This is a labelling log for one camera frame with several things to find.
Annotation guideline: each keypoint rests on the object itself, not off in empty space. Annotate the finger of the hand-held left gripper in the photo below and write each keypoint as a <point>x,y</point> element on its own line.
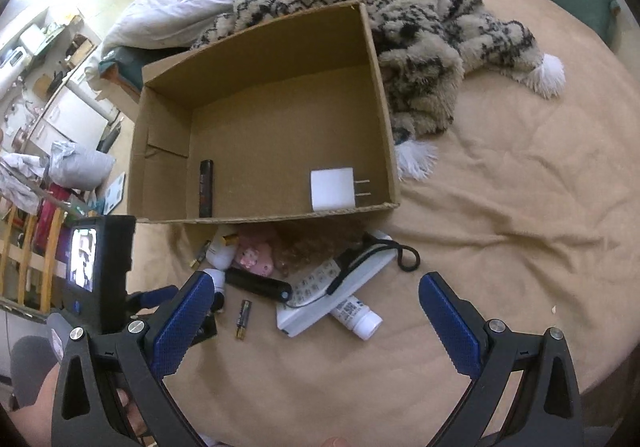
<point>209,327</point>
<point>155,297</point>

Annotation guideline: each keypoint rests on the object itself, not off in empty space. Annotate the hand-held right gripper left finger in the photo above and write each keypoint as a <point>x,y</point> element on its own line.
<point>180,322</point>

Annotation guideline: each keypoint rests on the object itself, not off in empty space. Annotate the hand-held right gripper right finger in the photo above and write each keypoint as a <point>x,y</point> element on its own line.
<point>450,327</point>

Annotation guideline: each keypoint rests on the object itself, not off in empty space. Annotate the black and gold battery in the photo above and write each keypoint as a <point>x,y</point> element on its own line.
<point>243,319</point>

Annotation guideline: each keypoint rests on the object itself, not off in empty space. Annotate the small white container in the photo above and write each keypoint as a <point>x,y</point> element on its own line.
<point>216,279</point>

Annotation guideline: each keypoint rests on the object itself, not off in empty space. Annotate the small battery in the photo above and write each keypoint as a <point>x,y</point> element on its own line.
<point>201,256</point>

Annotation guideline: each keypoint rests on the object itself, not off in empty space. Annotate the white earbud case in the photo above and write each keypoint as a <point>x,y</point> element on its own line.
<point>220,254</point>

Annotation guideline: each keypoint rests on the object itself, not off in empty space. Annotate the white pill bottle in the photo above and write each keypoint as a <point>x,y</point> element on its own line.
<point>357,318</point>

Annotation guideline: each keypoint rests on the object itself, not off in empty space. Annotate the white remote control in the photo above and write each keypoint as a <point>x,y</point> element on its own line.
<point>305,319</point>

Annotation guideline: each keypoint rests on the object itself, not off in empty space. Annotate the brown cardboard box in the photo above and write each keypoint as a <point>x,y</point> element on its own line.
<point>280,127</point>

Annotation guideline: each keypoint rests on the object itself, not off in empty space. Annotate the person's left hand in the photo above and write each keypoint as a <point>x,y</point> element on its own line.
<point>129,409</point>

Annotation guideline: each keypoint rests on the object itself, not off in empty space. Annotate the person's right hand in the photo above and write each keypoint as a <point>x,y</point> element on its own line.
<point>336,442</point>

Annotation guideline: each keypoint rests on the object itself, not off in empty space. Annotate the red bag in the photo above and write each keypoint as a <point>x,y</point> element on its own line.
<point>46,222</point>

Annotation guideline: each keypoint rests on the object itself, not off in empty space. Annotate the bathroom scale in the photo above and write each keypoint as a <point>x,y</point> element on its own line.
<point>114,194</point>

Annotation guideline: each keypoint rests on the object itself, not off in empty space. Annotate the wooden rack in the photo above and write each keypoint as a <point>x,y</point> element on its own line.
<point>27,252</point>

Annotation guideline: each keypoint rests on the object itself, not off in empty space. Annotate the pink pig toy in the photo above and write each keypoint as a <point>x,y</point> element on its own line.
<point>255,254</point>

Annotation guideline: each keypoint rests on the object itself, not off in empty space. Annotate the white plastic bag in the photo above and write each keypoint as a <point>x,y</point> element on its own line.
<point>80,167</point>

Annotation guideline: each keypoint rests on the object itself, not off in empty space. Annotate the beige bed sheet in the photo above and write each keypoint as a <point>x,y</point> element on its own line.
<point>500,227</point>

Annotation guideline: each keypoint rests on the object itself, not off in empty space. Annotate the black cylindrical tube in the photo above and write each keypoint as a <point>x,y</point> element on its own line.
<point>206,187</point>

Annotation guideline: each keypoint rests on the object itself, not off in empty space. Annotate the white cloth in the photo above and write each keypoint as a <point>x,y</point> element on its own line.
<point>20,177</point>

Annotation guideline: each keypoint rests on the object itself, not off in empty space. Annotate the white charger plug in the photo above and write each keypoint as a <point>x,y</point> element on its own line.
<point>332,189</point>

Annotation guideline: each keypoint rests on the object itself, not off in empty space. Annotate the patterned fluffy blanket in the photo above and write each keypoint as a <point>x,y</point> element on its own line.
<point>425,27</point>

